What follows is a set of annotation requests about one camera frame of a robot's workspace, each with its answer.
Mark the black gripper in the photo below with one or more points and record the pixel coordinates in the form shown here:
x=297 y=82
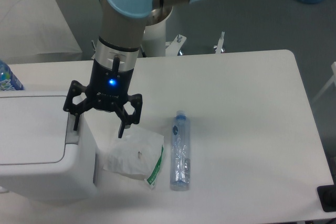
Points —
x=107 y=90

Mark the white push-lid trash can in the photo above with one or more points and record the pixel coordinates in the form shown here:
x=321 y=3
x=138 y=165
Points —
x=46 y=153

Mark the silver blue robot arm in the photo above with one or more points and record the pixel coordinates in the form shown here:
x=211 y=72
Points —
x=119 y=42

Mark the crumpled white plastic wrapper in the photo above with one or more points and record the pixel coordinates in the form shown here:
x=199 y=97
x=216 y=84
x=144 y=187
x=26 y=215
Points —
x=138 y=154

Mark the clear empty plastic bottle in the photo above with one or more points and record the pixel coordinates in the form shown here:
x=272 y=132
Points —
x=180 y=170

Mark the blue labelled drink bottle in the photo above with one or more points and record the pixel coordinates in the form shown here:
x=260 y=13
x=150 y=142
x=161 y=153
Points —
x=9 y=82

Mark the white cloth with lettering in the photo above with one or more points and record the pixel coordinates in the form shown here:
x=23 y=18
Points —
x=35 y=31

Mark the black device at table corner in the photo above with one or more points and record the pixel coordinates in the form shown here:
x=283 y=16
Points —
x=326 y=195

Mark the white chair frame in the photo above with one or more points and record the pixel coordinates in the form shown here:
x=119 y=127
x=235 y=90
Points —
x=326 y=86

